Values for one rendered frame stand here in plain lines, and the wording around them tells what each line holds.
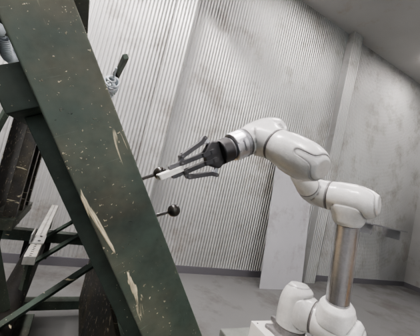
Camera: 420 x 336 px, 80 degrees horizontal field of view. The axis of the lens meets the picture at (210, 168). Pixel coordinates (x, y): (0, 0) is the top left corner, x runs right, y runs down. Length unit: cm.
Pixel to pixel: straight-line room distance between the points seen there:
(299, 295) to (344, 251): 35
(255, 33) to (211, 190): 296
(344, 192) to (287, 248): 383
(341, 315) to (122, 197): 113
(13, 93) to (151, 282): 42
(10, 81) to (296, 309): 139
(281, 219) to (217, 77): 275
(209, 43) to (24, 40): 424
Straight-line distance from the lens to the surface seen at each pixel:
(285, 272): 505
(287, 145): 70
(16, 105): 55
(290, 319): 150
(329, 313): 139
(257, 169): 476
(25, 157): 207
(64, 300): 294
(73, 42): 51
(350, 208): 119
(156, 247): 53
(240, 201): 462
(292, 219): 498
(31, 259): 148
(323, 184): 124
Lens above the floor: 153
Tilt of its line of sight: 4 degrees up
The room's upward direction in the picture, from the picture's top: 13 degrees clockwise
